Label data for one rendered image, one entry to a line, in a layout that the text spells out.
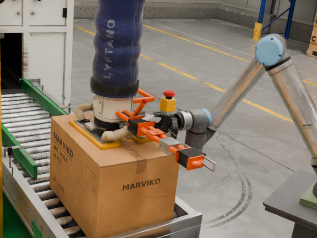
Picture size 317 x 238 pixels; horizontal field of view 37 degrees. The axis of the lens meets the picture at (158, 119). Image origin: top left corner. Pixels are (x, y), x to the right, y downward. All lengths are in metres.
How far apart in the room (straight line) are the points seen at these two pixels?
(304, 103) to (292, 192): 0.56
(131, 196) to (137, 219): 0.13
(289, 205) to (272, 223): 1.33
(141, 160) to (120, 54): 0.47
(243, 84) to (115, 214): 0.83
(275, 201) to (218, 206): 1.42
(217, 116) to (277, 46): 0.50
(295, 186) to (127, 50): 1.09
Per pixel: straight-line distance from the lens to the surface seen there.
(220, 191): 3.88
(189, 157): 1.72
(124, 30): 2.04
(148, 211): 2.18
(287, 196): 2.37
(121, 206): 2.09
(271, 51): 1.99
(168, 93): 2.66
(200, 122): 2.17
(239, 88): 2.22
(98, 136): 2.16
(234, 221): 3.53
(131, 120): 2.01
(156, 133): 1.93
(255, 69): 2.18
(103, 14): 2.07
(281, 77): 2.01
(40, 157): 2.96
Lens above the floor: 1.82
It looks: 20 degrees down
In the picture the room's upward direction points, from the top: 6 degrees clockwise
